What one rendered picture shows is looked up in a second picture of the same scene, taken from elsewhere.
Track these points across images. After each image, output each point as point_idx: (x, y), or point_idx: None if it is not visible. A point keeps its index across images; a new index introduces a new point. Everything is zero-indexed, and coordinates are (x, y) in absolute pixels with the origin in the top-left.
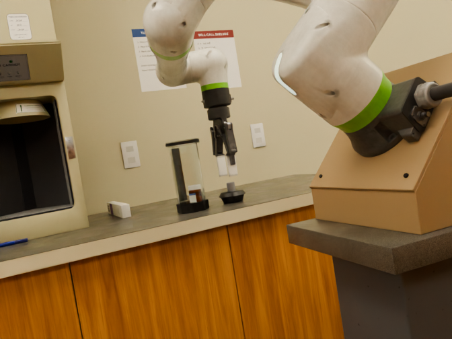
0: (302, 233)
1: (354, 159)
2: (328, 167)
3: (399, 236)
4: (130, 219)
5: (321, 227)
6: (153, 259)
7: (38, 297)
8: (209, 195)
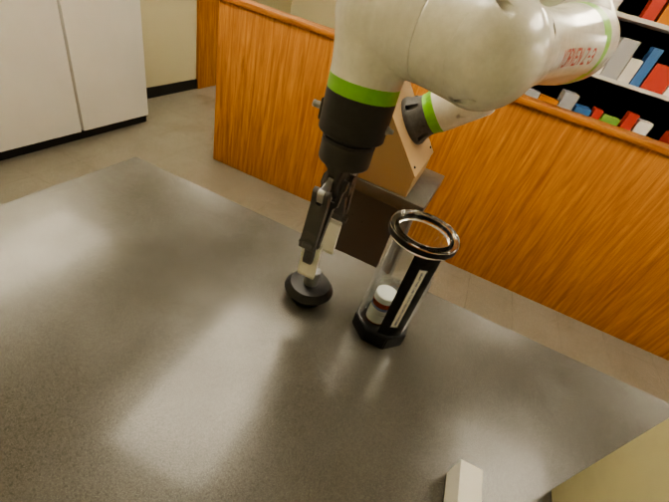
0: (427, 203)
1: (416, 148)
2: (412, 159)
3: (429, 173)
4: (465, 427)
5: (423, 193)
6: None
7: None
8: (132, 451)
